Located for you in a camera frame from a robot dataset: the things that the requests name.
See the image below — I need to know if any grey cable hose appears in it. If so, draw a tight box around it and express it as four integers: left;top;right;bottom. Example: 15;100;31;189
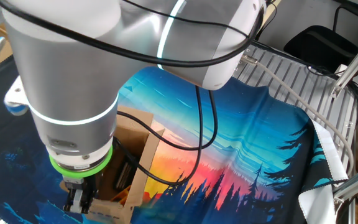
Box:
241;54;356;178

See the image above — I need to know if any green flange ring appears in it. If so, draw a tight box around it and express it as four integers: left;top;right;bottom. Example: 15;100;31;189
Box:
48;144;114;180

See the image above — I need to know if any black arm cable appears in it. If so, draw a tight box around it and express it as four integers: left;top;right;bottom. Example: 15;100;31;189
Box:
0;0;267;187

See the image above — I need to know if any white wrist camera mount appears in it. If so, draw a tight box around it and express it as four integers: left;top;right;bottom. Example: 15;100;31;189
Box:
3;76;30;116

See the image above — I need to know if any forest sunset print cloth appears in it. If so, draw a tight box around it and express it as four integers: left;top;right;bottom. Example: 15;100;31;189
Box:
0;55;349;224

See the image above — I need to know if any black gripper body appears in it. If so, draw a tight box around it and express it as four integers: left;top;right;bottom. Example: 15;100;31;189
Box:
62;174;101;191

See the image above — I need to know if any black office chair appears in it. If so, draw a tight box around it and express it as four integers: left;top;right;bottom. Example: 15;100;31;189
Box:
283;4;358;74

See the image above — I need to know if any yellow plastic tool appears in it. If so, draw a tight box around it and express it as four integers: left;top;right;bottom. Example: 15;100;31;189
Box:
110;185;132;206

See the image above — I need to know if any aluminium frame strut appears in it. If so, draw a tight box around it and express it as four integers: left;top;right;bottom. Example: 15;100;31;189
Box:
331;27;358;99
333;160;358;224

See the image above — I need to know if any brown cardboard box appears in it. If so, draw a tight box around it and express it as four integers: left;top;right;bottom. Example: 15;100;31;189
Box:
59;105;166;224

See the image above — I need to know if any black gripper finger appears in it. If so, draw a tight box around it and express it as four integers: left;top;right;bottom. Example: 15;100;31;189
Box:
63;189;84;214
82;185;99;214

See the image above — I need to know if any black grey ribbed block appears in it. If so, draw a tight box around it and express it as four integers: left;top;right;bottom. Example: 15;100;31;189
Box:
113;157;139;191

